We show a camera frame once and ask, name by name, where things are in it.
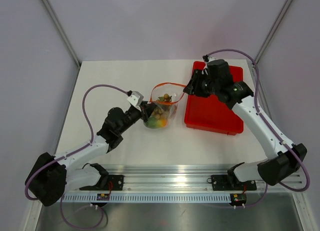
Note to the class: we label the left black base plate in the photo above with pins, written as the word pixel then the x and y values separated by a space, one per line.
pixel 109 182

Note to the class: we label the green orange toy mango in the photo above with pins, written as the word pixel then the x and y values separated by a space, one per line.
pixel 160 123

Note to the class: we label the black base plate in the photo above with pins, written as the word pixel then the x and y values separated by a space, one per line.
pixel 221 182
pixel 109 182

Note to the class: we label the right aluminium corner post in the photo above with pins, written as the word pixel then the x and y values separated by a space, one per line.
pixel 274 28

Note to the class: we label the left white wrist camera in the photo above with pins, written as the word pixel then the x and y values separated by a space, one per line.
pixel 135 99

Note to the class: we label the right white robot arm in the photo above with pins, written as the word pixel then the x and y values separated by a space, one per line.
pixel 283 157

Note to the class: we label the clear orange zip top bag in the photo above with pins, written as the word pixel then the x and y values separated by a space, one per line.
pixel 173 89

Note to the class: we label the brown toy longan bunch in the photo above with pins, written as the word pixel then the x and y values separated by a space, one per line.
pixel 164 107

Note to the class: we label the red plastic tray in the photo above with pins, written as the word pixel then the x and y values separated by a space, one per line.
pixel 209 114

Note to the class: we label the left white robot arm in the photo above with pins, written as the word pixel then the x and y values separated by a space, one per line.
pixel 52 176

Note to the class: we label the green toy watermelon ball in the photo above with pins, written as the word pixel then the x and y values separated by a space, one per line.
pixel 152 123

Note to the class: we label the small circuit board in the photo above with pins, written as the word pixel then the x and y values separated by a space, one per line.
pixel 103 197
pixel 239 197

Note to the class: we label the left aluminium corner post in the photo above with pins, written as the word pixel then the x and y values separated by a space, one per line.
pixel 48 7

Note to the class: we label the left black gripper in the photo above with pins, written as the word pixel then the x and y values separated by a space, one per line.
pixel 147 109

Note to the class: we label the aluminium corner post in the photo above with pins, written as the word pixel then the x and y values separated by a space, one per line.
pixel 48 7
pixel 274 28

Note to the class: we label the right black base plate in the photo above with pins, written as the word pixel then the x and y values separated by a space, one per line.
pixel 221 182

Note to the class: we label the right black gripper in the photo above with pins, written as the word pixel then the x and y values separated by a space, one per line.
pixel 193 87

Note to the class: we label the aluminium rail frame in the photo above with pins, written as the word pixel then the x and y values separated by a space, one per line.
pixel 165 179

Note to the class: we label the right small circuit board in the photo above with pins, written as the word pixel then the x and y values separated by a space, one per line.
pixel 239 197

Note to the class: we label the left small circuit board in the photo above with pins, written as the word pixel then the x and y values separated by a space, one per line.
pixel 103 197

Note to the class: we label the white slotted cable duct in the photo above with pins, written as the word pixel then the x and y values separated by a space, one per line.
pixel 91 197

